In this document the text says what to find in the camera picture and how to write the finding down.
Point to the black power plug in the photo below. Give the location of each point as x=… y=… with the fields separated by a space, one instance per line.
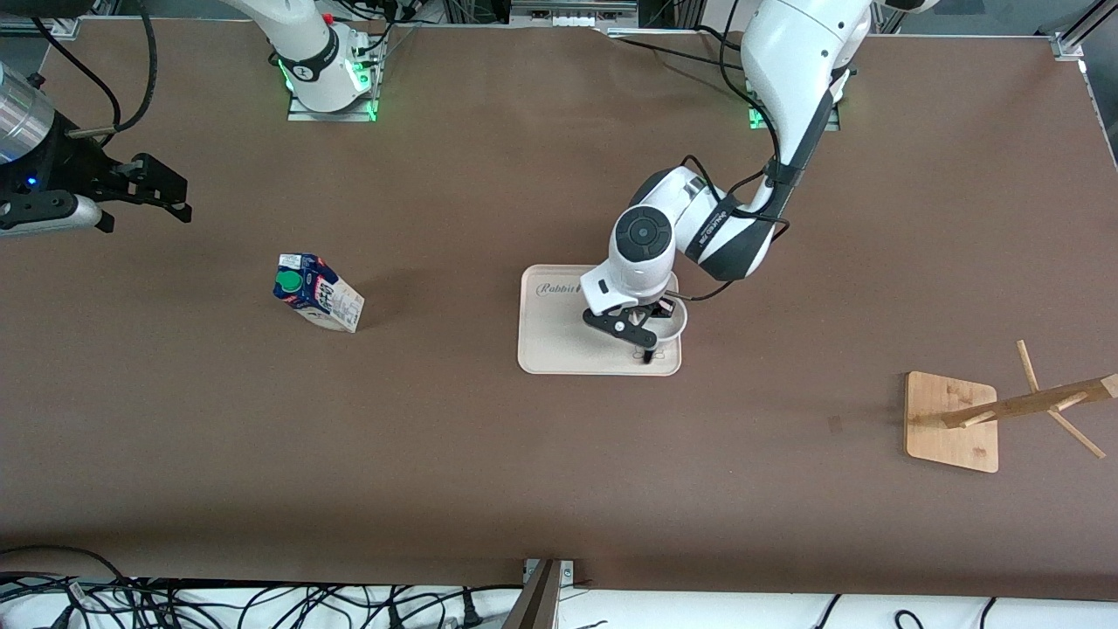
x=468 y=611

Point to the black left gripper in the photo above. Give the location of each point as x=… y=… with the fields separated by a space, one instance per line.
x=657 y=312

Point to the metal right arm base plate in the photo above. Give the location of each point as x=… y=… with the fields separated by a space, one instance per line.
x=332 y=115

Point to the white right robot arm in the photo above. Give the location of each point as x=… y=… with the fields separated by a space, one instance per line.
x=306 y=44

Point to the wooden mug tree stand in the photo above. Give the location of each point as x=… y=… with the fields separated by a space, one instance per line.
x=948 y=437

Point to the blue milk carton green cap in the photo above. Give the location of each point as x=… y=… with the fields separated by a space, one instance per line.
x=319 y=293

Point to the dark camera mount post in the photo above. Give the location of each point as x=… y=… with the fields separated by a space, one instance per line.
x=537 y=603

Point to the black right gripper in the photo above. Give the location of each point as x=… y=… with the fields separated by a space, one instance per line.
x=72 y=164

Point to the small aluminium bracket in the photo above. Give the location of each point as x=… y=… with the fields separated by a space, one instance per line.
x=568 y=572

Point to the aluminium frame profile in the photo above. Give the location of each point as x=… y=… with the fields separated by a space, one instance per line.
x=1083 y=22
x=52 y=28

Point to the white rabbit print tray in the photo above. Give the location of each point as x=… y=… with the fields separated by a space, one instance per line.
x=559 y=332

